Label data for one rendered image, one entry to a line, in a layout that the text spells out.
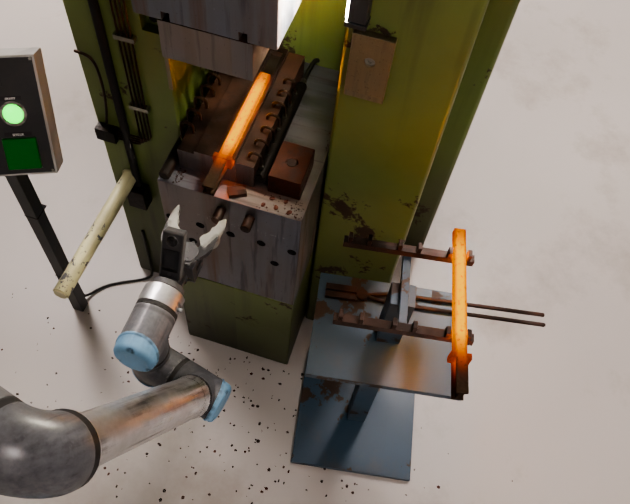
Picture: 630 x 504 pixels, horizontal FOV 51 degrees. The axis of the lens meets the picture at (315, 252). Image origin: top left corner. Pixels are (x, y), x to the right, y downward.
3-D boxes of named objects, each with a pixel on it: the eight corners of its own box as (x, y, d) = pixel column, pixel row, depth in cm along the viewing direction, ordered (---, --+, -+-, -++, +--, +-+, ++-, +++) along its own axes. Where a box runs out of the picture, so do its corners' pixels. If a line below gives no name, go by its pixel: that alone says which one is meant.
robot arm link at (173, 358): (166, 402, 145) (159, 382, 135) (125, 375, 148) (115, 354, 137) (192, 368, 150) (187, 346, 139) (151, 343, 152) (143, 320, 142)
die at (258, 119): (253, 187, 165) (253, 165, 158) (179, 166, 167) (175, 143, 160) (303, 77, 187) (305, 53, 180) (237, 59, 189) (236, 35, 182)
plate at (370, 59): (381, 104, 146) (395, 43, 132) (343, 94, 147) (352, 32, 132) (384, 98, 147) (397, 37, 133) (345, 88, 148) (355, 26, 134)
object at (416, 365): (460, 401, 166) (462, 398, 165) (304, 376, 167) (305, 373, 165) (462, 298, 182) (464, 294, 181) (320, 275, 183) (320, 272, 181)
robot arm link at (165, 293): (133, 292, 134) (177, 306, 133) (143, 273, 137) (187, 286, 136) (140, 312, 142) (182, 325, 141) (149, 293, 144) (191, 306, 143)
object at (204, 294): (287, 365, 238) (293, 306, 198) (188, 334, 241) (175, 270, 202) (329, 243, 267) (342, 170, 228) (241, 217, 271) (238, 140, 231)
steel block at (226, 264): (293, 305, 198) (301, 222, 160) (175, 270, 202) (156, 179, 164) (342, 169, 227) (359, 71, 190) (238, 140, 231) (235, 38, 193)
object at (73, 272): (71, 302, 180) (66, 293, 175) (53, 296, 180) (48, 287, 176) (140, 182, 203) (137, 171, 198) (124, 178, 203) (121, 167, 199)
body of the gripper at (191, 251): (174, 252, 151) (152, 296, 145) (170, 232, 144) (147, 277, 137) (206, 262, 150) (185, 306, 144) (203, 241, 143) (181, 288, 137)
